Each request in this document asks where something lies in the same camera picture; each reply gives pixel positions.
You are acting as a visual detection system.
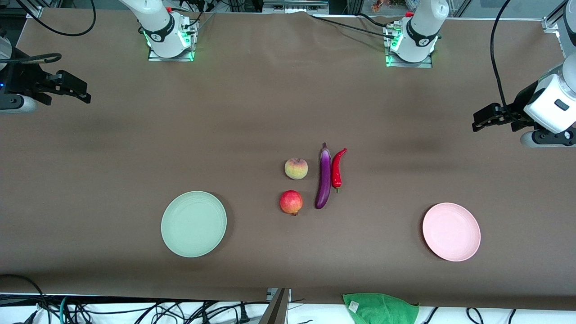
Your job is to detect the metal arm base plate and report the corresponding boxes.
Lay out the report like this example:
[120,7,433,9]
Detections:
[385,25,433,69]
[148,20,195,62]

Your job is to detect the light green plate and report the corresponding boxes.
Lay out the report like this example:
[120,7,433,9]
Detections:
[161,191,228,258]

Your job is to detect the black arched floor cable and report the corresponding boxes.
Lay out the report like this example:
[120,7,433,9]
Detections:
[0,274,52,324]

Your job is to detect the yellow pink peach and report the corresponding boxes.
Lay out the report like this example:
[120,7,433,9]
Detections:
[284,157,309,180]

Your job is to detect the red pomegranate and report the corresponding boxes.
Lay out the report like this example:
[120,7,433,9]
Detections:
[279,190,303,216]

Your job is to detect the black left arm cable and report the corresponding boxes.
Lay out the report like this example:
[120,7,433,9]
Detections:
[490,0,540,123]

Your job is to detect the brown table cover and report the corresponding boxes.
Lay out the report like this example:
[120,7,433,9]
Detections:
[0,8,576,311]

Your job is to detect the red chili pepper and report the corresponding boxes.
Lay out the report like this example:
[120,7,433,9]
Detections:
[331,148,348,194]

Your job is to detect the green cloth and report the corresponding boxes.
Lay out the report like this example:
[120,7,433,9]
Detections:
[342,292,420,324]

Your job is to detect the aluminium post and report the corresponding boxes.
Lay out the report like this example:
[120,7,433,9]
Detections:
[259,288,292,324]

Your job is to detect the black base cable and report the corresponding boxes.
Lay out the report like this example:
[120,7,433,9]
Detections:
[310,14,397,39]

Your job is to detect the pink plate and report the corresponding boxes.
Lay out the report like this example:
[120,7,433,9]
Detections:
[422,202,482,262]

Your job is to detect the silver metal box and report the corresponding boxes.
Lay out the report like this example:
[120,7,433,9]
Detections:
[263,0,329,14]

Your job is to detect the purple eggplant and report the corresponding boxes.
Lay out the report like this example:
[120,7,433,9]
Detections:
[315,143,332,210]

